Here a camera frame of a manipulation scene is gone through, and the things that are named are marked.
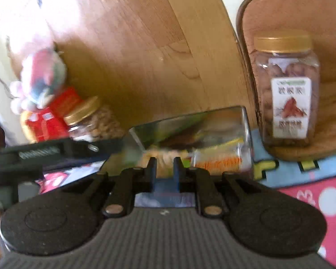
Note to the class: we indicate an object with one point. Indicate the printed cartoon blanket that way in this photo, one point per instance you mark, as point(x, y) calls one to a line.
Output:
point(310, 179)

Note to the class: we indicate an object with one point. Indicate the yellow plush chick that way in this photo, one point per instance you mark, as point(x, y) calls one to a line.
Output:
point(25, 126)

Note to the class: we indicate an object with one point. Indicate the brown seat cushion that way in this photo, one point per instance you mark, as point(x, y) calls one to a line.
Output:
point(333, 61)

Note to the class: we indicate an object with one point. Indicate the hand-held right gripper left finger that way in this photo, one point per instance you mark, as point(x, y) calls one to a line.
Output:
point(160, 187)

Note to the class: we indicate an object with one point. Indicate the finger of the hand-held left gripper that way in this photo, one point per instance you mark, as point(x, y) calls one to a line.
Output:
point(81, 147)

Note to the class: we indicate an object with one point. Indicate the red gift box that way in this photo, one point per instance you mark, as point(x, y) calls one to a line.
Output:
point(44, 126)

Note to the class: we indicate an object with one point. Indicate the orange snack packet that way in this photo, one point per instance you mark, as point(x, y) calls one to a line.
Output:
point(218, 162)

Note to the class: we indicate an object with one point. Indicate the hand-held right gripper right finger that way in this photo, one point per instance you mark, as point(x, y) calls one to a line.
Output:
point(176, 187)

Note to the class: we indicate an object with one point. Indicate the black tin box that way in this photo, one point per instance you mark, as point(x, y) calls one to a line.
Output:
point(162, 129)

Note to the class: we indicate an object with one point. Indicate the pink plush toy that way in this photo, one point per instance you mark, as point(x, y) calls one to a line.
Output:
point(42, 72)

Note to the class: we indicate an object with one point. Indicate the pecan jar with gold lid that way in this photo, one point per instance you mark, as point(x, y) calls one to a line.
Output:
point(288, 103)

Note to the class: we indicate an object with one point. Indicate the wooden board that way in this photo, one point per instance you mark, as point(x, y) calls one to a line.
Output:
point(128, 47)

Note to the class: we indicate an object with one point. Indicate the cashew jar with gold lid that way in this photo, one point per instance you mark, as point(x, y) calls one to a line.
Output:
point(98, 123)

